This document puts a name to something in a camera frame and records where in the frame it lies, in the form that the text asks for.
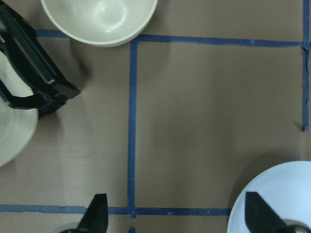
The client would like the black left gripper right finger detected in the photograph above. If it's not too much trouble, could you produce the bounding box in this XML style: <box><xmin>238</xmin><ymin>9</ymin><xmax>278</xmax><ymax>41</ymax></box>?
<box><xmin>244</xmin><ymin>192</ymin><xmax>295</xmax><ymax>233</ymax></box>

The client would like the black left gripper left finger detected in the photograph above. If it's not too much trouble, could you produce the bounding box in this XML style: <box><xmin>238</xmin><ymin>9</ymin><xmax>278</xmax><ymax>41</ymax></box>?
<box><xmin>76</xmin><ymin>194</ymin><xmax>108</xmax><ymax>233</ymax></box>

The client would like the blue plate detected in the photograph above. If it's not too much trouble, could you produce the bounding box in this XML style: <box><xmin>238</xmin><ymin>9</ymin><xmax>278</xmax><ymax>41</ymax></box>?
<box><xmin>227</xmin><ymin>161</ymin><xmax>311</xmax><ymax>233</ymax></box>

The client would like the white plate in rack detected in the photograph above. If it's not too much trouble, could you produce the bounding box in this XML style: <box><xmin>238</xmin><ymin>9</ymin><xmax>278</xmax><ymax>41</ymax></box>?
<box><xmin>0</xmin><ymin>53</ymin><xmax>38</xmax><ymax>166</ymax></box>

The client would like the black plate rack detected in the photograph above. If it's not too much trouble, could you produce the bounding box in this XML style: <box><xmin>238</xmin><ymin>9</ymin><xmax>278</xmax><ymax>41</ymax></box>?
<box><xmin>0</xmin><ymin>1</ymin><xmax>80</xmax><ymax>116</ymax></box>

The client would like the cream bowl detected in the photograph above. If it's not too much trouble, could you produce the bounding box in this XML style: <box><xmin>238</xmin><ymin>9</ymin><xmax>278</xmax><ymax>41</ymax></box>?
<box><xmin>41</xmin><ymin>0</ymin><xmax>158</xmax><ymax>47</ymax></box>

